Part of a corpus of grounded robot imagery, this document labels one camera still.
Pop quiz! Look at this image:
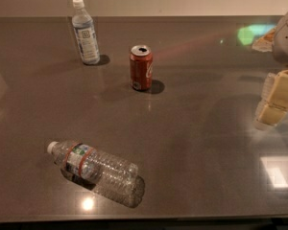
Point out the clear water bottle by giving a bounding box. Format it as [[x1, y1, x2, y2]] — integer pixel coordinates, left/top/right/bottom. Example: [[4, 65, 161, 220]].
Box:
[[47, 141, 138, 195]]

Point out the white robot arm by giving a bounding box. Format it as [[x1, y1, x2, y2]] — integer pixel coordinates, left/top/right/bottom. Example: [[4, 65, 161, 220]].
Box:
[[254, 12, 288, 130]]

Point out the red coke can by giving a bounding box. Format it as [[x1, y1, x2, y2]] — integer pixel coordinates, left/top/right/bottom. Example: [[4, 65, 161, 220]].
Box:
[[130, 45, 153, 91]]

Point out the upright labelled water bottle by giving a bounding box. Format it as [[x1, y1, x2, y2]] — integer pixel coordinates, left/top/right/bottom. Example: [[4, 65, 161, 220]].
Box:
[[72, 0, 100, 65]]

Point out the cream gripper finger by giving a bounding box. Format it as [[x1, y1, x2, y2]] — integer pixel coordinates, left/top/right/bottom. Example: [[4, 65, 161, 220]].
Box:
[[264, 69, 288, 110], [255, 101, 286, 127]]

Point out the orange snack bag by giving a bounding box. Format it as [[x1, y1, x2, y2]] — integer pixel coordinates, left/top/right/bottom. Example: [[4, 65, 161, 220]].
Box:
[[252, 28, 276, 53]]

